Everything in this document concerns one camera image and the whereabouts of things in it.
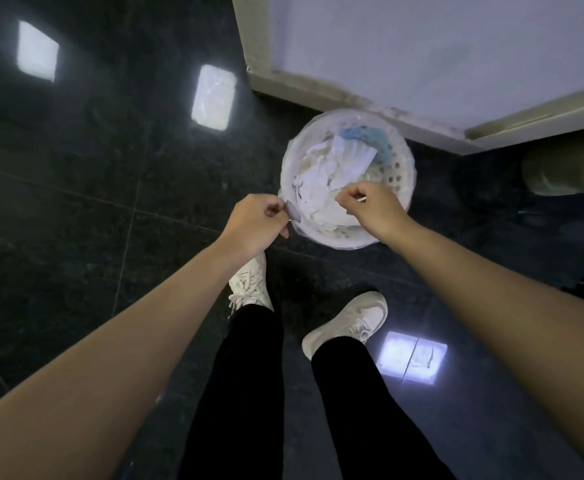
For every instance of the person's right forearm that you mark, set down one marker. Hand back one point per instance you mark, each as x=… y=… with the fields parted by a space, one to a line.
x=511 y=314

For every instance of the person's right hand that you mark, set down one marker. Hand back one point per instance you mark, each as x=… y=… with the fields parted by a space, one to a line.
x=379 y=214

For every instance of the person's left black trouser leg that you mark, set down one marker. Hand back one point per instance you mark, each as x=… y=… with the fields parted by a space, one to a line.
x=237 y=399

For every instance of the person's right fingers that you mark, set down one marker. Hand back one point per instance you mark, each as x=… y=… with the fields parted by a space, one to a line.
x=351 y=196

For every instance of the pale green object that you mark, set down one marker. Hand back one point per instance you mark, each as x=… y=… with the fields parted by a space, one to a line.
x=566 y=167

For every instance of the person's left hand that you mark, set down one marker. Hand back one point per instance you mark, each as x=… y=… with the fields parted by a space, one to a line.
x=252 y=222

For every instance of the person's black trouser leg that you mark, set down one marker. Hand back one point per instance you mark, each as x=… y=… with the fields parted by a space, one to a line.
x=237 y=399
x=372 y=419

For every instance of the person's white sneaker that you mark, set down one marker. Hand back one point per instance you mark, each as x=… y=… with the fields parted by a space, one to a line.
x=349 y=319
x=252 y=284

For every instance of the crumpled white paper waste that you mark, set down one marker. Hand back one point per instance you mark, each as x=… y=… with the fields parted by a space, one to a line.
x=332 y=174

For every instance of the clear plastic bin liner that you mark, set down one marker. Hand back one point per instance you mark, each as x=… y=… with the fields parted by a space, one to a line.
x=347 y=144

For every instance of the blue crumpled waste piece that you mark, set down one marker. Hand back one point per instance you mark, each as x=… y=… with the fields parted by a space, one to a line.
x=372 y=137

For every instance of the person's left forearm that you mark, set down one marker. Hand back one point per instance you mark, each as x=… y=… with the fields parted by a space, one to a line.
x=102 y=364

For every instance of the person's left white sneaker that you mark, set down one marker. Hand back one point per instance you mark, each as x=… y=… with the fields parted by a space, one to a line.
x=252 y=284

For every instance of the person's right white sneaker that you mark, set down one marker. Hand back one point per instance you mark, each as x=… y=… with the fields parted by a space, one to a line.
x=349 y=319

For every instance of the person's right black trouser leg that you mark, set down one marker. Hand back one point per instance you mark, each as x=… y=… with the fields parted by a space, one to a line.
x=372 y=419

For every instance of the person's left fingers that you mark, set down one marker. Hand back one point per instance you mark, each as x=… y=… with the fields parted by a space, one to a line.
x=276 y=210

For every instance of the white perforated waste basket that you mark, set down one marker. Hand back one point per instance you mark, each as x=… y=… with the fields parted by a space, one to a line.
x=394 y=169

